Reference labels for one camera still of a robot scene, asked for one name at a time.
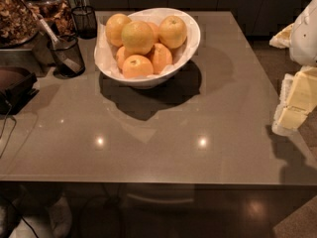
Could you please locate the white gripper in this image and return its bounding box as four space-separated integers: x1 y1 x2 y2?
269 0 317 136

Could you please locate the white ceramic bowl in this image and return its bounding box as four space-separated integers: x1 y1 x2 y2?
93 7 202 90

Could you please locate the large top centre orange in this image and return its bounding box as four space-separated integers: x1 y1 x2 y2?
121 21 155 55

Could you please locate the hidden orange back centre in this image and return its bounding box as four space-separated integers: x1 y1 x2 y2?
147 22 159 43

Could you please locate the front orange with stem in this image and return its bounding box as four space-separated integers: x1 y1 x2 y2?
122 55 154 78

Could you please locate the small orange left low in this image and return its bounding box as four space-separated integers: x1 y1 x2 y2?
115 46 131 69

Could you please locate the black mesh cup far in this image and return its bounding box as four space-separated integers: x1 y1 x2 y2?
71 6 97 39

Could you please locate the black mesh cup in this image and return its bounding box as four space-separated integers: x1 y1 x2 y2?
47 36 85 77
71 6 97 39

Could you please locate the black mesh cup near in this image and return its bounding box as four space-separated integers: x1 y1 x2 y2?
47 36 85 77

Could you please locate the glass jar of dried snacks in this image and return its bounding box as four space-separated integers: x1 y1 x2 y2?
0 0 39 49

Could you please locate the black device on left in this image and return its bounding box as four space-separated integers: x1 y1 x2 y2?
0 66 38 115

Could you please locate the white shoe under table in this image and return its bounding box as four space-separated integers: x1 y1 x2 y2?
9 195 73 238

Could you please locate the black cable on table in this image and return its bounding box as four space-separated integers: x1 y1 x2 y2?
0 99 18 160

